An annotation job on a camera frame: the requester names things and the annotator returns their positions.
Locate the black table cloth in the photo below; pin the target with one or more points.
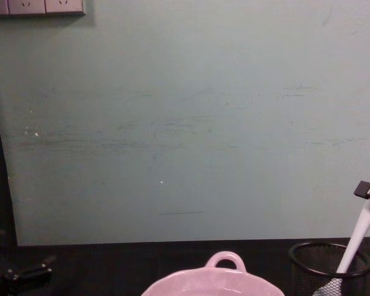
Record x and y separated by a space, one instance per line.
126 268

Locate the white wall socket panel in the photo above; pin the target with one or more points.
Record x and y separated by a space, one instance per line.
37 6

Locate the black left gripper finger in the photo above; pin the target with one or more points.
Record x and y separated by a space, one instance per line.
31 274
48 260

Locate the black mesh pen cup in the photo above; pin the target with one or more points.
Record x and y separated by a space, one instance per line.
311 271

